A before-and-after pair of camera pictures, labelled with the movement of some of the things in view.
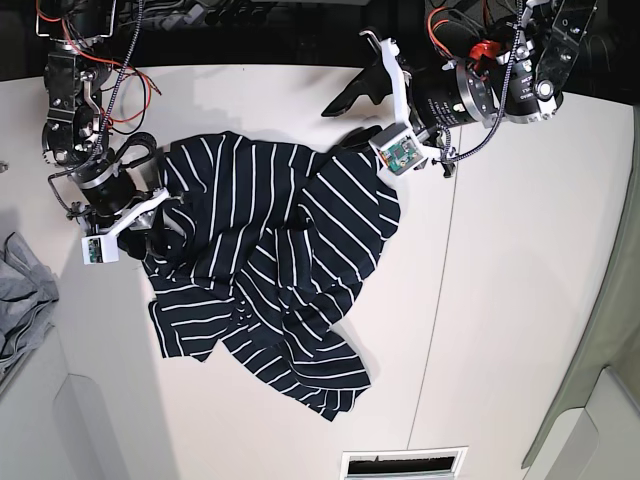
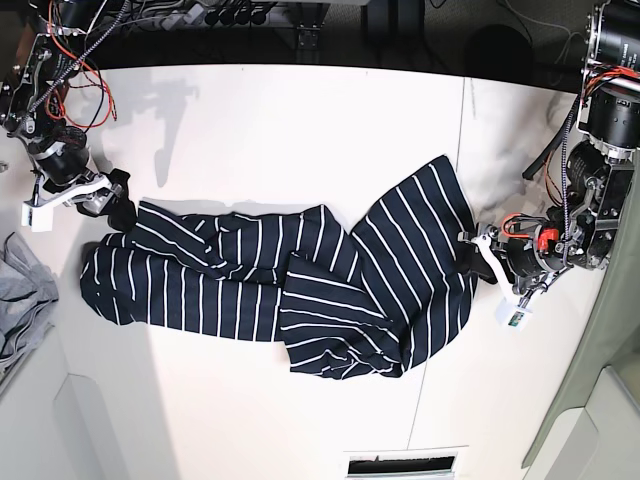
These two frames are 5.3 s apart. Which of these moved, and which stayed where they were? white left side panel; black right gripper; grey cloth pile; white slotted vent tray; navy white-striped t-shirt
Moved: navy white-striped t-shirt; black right gripper
Stayed: grey cloth pile; white slotted vent tray; white left side panel
